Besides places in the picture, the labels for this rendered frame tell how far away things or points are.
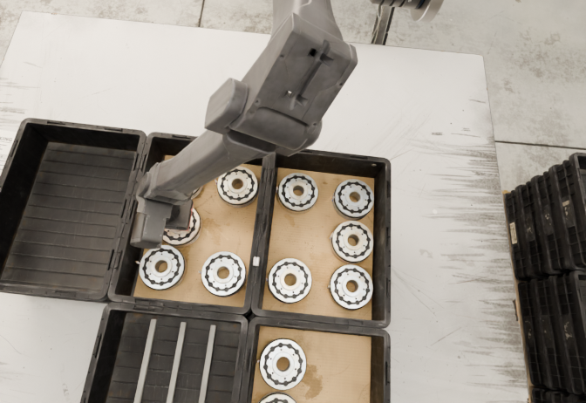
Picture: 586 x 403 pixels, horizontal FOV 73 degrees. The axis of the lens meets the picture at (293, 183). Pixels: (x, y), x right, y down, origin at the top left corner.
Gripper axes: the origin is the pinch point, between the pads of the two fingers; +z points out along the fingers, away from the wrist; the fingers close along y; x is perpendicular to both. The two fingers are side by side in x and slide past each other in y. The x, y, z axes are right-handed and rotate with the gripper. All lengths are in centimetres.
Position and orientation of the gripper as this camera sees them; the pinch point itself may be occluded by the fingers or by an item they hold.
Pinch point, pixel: (177, 222)
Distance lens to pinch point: 99.0
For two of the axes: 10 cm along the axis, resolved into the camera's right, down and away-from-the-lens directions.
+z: -0.1, 3.9, 9.2
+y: 10.0, 0.8, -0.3
